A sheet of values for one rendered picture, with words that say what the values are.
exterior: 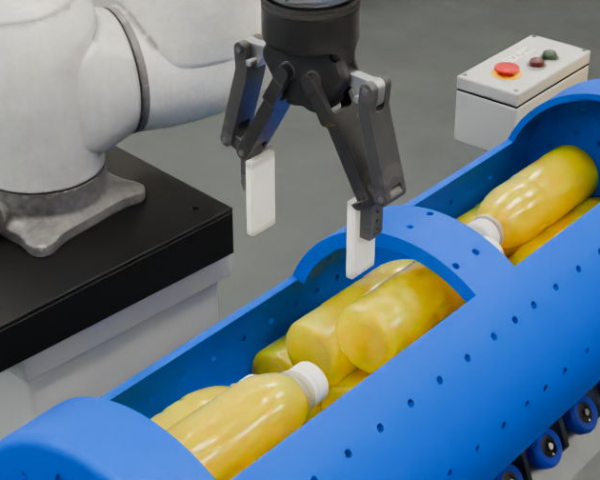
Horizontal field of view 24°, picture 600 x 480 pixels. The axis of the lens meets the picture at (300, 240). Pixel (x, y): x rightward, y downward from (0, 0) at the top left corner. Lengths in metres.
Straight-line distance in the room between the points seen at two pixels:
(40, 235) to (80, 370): 0.17
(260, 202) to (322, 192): 2.79
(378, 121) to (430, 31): 4.04
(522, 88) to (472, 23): 3.24
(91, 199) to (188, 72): 0.19
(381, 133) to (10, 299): 0.62
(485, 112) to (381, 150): 0.92
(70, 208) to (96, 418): 0.60
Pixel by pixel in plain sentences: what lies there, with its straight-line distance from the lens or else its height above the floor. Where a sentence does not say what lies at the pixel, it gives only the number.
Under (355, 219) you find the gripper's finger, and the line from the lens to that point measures 1.08.
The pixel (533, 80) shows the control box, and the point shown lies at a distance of 1.96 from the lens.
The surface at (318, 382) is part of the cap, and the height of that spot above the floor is 1.17.
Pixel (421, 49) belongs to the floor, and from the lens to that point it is 4.92.
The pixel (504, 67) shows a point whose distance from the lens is 1.97.
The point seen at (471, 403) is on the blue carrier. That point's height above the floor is 1.15.
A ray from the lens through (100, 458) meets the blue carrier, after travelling 1.04.
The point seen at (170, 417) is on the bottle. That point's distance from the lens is 1.20.
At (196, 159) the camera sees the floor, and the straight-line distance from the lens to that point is 4.15.
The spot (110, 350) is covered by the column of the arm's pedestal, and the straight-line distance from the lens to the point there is 1.67.
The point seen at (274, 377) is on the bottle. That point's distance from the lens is 1.18.
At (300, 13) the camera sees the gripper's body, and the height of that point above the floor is 1.52.
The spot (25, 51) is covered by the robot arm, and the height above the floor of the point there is 1.30.
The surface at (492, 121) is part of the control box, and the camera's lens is 1.96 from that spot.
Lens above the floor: 1.88
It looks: 30 degrees down
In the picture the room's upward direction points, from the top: straight up
